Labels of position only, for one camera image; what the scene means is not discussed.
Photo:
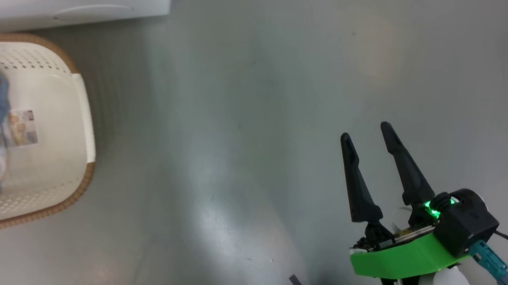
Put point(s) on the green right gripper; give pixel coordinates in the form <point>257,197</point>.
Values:
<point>394,261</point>

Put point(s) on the cream perforated laundry basket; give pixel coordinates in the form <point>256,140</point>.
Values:
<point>47,170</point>

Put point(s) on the small dark floor tape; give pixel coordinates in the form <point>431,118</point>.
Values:
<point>295,281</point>

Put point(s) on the printed paper label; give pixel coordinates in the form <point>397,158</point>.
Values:
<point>22,131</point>

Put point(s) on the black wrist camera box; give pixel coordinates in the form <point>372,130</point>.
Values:
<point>466,226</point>

